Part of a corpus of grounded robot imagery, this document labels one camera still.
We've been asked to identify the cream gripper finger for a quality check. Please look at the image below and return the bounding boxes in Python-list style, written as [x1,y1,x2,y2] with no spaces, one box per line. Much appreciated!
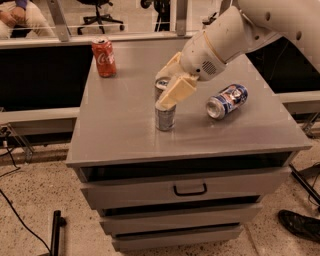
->
[156,74,198,110]
[155,52,184,80]

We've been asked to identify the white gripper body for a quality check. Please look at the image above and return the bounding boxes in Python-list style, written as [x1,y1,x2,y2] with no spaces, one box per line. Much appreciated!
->
[180,30,226,81]

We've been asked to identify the silver redbull can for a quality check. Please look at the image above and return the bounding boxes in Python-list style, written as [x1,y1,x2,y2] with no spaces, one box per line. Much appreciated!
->
[155,77,176,131]

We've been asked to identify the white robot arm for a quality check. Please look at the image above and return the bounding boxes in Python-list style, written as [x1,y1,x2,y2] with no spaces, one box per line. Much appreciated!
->
[156,0,320,110]

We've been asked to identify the blue pepsi can lying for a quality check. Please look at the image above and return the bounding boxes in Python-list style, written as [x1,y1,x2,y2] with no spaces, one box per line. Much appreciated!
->
[206,84,248,120]

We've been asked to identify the red coke can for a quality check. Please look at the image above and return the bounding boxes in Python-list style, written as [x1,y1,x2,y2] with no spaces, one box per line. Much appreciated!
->
[91,37,117,78]

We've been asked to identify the grey metal railing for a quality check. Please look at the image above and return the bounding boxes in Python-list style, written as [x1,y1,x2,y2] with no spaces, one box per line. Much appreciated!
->
[0,0,320,51]

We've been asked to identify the black office chair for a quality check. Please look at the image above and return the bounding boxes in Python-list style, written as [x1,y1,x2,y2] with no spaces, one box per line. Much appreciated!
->
[77,0,125,35]

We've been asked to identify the grey drawer cabinet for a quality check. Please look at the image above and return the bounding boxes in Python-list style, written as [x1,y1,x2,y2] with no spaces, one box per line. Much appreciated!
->
[67,39,309,252]

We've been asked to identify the seated person beige trousers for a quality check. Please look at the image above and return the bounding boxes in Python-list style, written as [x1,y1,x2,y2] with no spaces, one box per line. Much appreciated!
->
[0,0,55,39]

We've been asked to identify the black floor stand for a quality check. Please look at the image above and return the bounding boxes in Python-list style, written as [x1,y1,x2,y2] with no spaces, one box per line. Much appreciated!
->
[50,210,67,256]

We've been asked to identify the black shoe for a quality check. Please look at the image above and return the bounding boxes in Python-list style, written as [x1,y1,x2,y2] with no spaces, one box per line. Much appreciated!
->
[278,210,320,243]

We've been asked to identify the black drawer handle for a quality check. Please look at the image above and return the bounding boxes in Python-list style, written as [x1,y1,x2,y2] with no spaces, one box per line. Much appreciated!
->
[173,183,208,197]

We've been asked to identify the black floor cable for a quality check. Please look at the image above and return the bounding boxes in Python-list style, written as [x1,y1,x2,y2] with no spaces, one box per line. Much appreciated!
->
[0,143,52,254]

